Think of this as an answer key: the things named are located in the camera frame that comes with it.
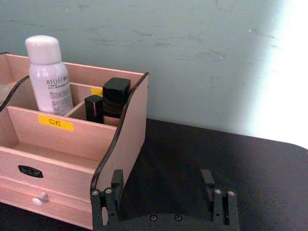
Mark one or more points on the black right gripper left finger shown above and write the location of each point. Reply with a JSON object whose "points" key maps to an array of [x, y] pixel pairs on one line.
{"points": [[113, 192]]}

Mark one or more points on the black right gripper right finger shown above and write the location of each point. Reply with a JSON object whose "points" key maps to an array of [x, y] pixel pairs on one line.
{"points": [[220, 204]]}

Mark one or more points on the pale wooden desk organizer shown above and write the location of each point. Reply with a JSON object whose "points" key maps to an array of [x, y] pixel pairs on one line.
{"points": [[60, 144]]}

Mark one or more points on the white round drawer knob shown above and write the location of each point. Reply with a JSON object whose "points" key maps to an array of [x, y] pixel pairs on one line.
{"points": [[39, 199]]}

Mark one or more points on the small black lipstick tube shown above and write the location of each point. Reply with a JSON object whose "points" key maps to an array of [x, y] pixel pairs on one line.
{"points": [[94, 109]]}

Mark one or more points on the black oval name plate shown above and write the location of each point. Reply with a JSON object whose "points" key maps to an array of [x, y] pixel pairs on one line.
{"points": [[30, 171]]}

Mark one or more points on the yellow paper label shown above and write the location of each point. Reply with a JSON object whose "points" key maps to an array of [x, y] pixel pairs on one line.
{"points": [[97, 91], [55, 122]]}

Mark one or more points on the large black square-capped bottle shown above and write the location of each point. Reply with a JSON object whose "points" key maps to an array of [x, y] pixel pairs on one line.
{"points": [[115, 96]]}

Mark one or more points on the white spray bottle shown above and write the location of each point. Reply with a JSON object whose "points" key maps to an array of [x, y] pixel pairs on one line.
{"points": [[48, 77]]}

